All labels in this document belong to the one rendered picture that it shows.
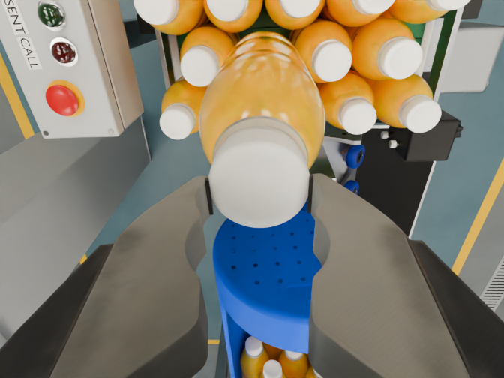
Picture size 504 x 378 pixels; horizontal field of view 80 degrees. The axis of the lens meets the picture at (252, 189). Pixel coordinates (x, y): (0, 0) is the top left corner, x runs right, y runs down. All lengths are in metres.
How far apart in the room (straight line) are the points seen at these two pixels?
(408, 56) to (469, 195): 1.73
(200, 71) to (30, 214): 0.72
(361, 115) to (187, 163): 1.38
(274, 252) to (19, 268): 0.70
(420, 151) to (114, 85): 0.46
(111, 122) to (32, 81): 0.09
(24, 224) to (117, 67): 0.62
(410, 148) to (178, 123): 0.36
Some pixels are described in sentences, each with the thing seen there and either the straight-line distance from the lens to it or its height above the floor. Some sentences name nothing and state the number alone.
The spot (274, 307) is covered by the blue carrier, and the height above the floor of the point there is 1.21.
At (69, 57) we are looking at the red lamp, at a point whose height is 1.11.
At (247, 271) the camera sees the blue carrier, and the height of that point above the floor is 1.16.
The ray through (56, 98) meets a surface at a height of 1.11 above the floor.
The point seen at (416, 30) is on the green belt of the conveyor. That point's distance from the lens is 0.61.
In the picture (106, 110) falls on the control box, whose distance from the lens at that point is 0.42.
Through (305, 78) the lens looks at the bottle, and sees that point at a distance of 0.16.
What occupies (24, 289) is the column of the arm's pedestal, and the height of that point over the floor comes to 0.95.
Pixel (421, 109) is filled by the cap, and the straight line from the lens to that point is 0.41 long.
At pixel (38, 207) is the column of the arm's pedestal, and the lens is 1.01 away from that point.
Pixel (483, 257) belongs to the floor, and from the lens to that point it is 2.46.
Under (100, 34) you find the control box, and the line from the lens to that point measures 0.42.
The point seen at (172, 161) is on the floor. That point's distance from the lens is 1.70.
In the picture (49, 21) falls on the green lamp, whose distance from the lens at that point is 0.40.
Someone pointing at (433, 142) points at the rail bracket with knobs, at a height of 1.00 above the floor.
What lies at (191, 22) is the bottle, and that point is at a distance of 0.41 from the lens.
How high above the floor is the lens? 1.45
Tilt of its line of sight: 58 degrees down
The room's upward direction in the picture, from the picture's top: 176 degrees counter-clockwise
